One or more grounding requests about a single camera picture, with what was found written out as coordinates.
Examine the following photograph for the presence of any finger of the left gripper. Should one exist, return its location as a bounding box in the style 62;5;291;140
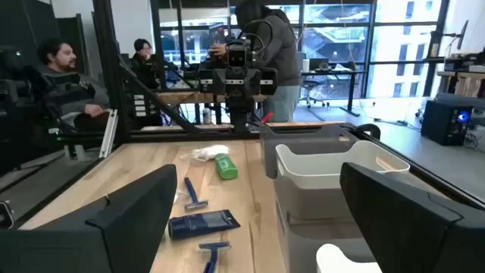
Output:
259;67;278;96
198;68;216;95

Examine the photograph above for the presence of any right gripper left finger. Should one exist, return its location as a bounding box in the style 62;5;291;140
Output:
0;163;178;273

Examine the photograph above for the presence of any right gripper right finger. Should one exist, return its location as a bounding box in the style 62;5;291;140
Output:
339;162;485;273

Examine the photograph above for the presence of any clear bag of cotton balls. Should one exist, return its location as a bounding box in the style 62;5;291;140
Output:
180;143;231;163

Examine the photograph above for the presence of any green travel bottle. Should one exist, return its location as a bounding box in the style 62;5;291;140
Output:
214;152;239;180

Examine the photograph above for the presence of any dark toiletry tube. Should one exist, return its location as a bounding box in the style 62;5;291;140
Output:
167;209;242;240

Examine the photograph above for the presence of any monitor on arm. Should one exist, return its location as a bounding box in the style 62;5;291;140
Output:
455;19;470;51

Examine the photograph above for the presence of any person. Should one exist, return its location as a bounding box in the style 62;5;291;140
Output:
22;36;111;130
128;37;170;92
208;0;303;123

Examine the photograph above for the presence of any wooden background table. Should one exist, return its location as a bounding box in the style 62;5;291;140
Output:
157;90;268;105

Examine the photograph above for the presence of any black office chair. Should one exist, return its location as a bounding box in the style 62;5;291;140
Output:
299;77;330;109

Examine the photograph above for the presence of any black office desk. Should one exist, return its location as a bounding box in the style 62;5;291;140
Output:
301;67;368;118

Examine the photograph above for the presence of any dark grey plastic bin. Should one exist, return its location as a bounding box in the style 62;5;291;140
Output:
260;124;359;180
273;174;377;273

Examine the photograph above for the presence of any white plastic bin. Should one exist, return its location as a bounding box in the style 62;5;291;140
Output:
315;243;383;273

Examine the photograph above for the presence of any light grey plastic bin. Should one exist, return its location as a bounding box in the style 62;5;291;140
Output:
274;140;411;190

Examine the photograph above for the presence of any silver aluminium profile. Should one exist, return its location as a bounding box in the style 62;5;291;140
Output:
98;108;119;159

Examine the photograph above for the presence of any black computer tower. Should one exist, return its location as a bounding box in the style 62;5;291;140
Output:
420;99;474;147

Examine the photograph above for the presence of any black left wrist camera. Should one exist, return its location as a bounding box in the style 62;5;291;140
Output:
226;42;253;70

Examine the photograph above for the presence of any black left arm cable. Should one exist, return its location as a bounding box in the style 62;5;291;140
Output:
240;18;276;61

